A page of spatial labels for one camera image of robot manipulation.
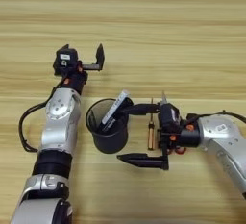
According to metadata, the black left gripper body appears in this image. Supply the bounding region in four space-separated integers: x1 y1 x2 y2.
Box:
59 70 89 96

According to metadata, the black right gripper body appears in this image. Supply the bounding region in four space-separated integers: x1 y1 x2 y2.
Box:
160 126 201 155

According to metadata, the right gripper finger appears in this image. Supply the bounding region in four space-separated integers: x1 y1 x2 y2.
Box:
116 152 170 171
120 102 161 116

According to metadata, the white barrel marker pen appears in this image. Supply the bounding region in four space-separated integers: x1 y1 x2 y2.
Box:
101 89 130 126

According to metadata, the black marker pen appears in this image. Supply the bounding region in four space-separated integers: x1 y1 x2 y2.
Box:
102 97 134 134

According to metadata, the black mesh pen cup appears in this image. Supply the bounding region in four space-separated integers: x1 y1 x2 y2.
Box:
85 97 134 155

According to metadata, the left gripper labelled black box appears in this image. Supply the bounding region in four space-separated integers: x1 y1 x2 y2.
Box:
52 48 80 75

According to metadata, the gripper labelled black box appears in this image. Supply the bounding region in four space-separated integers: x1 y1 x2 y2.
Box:
159 102 182 135
52 48 80 75

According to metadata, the right gripper labelled black box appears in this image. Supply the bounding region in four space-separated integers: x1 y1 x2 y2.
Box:
159 102 182 135

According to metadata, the amber handle screwdriver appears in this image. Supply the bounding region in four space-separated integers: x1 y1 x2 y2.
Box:
147 97 157 151

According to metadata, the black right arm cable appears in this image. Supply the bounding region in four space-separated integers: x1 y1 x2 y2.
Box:
184 110 246 125

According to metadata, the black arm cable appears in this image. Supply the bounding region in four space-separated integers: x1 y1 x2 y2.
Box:
18 96 56 154
184 110 246 125

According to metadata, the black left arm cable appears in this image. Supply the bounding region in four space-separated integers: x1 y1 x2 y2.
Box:
18 96 56 154

